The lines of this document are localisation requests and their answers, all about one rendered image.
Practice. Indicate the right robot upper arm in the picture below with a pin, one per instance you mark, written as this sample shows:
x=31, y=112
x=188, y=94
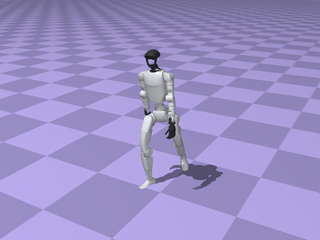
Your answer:
x=143, y=93

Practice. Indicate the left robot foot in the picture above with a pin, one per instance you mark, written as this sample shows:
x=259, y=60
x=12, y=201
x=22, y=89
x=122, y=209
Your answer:
x=184, y=163

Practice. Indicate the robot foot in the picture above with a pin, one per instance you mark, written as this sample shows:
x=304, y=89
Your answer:
x=147, y=183
x=184, y=163

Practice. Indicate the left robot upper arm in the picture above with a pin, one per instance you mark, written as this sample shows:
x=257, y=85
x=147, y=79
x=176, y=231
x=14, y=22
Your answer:
x=169, y=78

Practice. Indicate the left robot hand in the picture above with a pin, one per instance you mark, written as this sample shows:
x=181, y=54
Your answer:
x=171, y=129

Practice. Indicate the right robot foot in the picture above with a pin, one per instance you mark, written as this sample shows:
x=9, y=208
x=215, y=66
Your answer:
x=147, y=183

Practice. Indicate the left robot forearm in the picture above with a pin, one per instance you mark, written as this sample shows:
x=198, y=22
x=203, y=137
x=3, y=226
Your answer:
x=171, y=110

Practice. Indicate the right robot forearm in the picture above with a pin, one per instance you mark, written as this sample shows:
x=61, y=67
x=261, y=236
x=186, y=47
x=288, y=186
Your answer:
x=146, y=104

